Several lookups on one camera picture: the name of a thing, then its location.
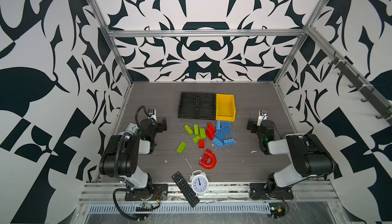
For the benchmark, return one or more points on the black left bin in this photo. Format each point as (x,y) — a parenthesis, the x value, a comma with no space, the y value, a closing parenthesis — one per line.
(187,107)

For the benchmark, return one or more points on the small red lego brick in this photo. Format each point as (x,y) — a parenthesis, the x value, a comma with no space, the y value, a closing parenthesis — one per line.
(201,144)

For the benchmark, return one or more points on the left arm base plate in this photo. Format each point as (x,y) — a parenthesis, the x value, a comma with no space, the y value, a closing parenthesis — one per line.
(150,193)

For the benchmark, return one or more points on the black bin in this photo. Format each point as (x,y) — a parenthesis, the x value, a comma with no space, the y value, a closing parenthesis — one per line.
(187,107)
(206,106)

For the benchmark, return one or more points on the white cable duct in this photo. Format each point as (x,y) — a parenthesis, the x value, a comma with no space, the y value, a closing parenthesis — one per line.
(183,208)

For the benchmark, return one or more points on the red lego brick cluster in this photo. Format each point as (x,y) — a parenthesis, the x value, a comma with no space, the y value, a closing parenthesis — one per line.
(210,131)

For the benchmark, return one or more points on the blue lego brick top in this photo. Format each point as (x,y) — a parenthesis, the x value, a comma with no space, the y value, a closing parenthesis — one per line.
(226,124)

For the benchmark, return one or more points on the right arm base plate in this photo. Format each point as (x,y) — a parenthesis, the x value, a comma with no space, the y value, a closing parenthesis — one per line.
(262,191)

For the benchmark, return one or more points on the red arch lego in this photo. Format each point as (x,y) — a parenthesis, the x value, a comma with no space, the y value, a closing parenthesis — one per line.
(209,160)

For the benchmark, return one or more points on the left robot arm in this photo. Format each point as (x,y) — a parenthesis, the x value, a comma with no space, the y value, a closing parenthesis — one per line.
(120,157)

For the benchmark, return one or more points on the lone green lego brick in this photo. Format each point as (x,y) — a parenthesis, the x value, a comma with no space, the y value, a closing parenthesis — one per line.
(180,149)

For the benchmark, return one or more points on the yellow bin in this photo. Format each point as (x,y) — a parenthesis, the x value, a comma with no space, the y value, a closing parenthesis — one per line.
(225,107)

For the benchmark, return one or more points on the wall hook rail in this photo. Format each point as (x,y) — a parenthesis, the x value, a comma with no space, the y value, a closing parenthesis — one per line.
(359,83)

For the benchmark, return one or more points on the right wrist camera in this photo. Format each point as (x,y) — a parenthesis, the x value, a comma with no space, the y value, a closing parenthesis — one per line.
(261,117)

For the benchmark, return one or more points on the green lego brick right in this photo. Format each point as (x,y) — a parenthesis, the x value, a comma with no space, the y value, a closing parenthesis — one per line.
(202,133)

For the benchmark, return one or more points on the white twin-bell alarm clock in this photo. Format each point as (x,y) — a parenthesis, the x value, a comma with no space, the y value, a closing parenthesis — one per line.
(199,182)

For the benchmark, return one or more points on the black remote control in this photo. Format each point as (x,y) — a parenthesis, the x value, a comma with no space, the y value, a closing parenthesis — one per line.
(185,189)

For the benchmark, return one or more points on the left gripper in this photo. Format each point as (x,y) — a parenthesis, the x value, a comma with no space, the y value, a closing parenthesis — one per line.
(162,125)

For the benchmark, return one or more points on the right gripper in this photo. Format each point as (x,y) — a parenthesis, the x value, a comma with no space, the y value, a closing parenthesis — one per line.
(251,125)

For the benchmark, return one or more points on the small green square clock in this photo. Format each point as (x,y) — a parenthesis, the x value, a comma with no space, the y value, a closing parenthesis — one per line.
(132,128)

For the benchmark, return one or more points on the green lego brick upright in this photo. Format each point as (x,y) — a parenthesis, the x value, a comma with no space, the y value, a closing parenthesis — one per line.
(196,130)

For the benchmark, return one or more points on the black middle bin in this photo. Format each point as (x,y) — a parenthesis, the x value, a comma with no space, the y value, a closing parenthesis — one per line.
(206,106)

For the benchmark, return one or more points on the green lego brick left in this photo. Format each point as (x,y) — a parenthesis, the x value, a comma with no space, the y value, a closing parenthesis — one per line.
(188,130)

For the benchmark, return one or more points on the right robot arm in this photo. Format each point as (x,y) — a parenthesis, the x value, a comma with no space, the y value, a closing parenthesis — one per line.
(308,157)

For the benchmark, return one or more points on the blue lego brick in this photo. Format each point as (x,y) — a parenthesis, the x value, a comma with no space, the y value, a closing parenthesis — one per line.
(217,142)
(226,124)
(226,130)
(220,136)
(229,141)

